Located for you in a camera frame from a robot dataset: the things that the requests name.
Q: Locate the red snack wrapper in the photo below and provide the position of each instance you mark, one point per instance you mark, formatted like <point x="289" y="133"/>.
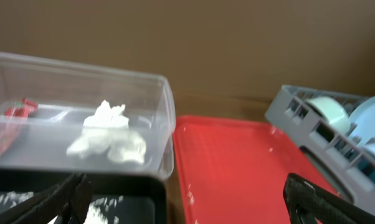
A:
<point x="19" y="109"/>

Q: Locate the light blue plate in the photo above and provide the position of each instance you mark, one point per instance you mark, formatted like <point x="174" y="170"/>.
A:
<point x="364" y="118"/>

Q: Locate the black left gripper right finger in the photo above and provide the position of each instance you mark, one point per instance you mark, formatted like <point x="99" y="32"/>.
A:
<point x="308" y="203"/>

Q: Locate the grey dishwasher rack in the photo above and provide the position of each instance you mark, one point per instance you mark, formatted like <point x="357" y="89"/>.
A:
<point x="334" y="150"/>

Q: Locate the black food waste tray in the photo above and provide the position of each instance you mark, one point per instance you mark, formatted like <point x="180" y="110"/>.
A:
<point x="144" y="197"/>

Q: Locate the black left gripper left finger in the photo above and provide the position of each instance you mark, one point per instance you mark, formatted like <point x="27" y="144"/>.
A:
<point x="69" y="199"/>

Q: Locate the clear plastic waste bin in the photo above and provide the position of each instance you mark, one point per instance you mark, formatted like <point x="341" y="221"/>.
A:
<point x="66" y="94"/>

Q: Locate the rice and food scraps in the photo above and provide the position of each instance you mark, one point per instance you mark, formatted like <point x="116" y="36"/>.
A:
<point x="98" y="212"/>

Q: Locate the white tissue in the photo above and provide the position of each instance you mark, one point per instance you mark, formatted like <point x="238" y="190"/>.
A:
<point x="107" y="131"/>

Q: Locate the mint green bowl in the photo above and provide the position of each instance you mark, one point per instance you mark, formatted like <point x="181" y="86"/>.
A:
<point x="332" y="111"/>

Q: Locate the red serving tray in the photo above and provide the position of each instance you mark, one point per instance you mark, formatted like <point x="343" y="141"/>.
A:
<point x="233" y="171"/>

